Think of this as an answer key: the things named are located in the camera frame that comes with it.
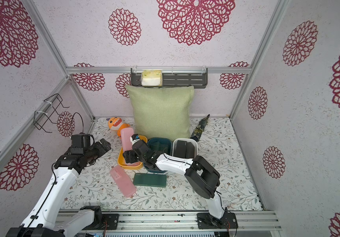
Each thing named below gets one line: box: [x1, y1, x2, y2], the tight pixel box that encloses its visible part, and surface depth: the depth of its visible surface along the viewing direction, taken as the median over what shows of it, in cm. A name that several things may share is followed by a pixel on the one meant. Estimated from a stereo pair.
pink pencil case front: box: [120, 127, 134, 153], surface depth 81 cm
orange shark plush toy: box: [106, 116, 131, 137], surface depth 108 cm
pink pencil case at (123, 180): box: [109, 164, 137, 198], surface depth 89 cm
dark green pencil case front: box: [132, 172, 168, 188], surface depth 89 cm
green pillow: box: [125, 84, 195, 139], surface depth 91 cm
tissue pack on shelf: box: [140, 69, 163, 87], surface depth 92 cm
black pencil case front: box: [173, 140, 195, 159], surface depth 99 cm
